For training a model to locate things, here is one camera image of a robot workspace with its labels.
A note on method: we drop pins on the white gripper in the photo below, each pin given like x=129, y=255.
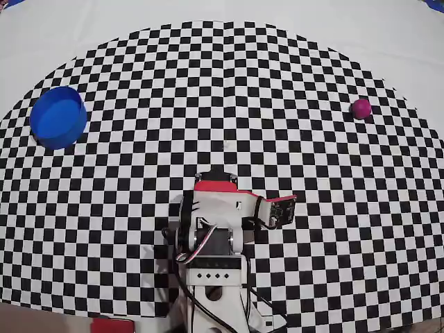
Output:
x=218, y=186

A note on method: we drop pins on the pink faceted ball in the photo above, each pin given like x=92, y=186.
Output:
x=361, y=108

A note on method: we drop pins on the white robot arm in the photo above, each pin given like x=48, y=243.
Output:
x=215, y=277

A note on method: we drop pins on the blue round box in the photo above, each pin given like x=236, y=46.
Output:
x=55, y=118

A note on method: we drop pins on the black white checkered mat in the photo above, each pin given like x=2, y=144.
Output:
x=138, y=173

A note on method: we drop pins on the red flat object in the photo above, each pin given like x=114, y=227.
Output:
x=112, y=326

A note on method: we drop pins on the blue tape strip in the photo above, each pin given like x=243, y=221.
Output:
x=436, y=4
x=8, y=2

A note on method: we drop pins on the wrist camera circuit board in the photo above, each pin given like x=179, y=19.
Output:
x=282, y=211

